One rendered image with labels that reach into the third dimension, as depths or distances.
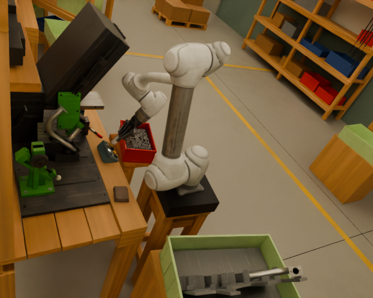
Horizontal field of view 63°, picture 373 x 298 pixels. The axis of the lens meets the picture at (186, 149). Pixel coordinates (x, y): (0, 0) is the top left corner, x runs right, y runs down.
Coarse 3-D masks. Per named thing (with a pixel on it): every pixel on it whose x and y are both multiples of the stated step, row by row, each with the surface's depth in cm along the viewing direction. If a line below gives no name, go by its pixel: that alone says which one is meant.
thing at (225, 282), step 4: (244, 272) 143; (248, 272) 142; (224, 276) 144; (244, 276) 142; (248, 276) 142; (224, 280) 144; (228, 280) 143; (244, 280) 139; (248, 280) 139; (224, 284) 141; (228, 284) 140
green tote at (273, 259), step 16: (176, 240) 154; (192, 240) 157; (208, 240) 161; (224, 240) 165; (240, 240) 169; (256, 240) 173; (272, 240) 171; (160, 256) 158; (272, 256) 168; (176, 272) 137; (176, 288) 135; (288, 288) 155
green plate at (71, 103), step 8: (64, 96) 161; (72, 96) 163; (80, 96) 166; (64, 104) 163; (72, 104) 165; (80, 104) 167; (64, 112) 165; (72, 112) 167; (64, 120) 167; (72, 120) 169; (64, 128) 169
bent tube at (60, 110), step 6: (60, 108) 160; (54, 114) 160; (48, 120) 160; (48, 126) 160; (48, 132) 162; (54, 132) 165; (54, 138) 165; (60, 138) 167; (66, 144) 170; (72, 150) 174
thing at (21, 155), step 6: (24, 150) 138; (18, 156) 137; (24, 156) 137; (30, 156) 141; (18, 162) 138; (24, 162) 139; (30, 168) 143; (42, 168) 147; (42, 174) 149; (48, 174) 153; (54, 174) 153
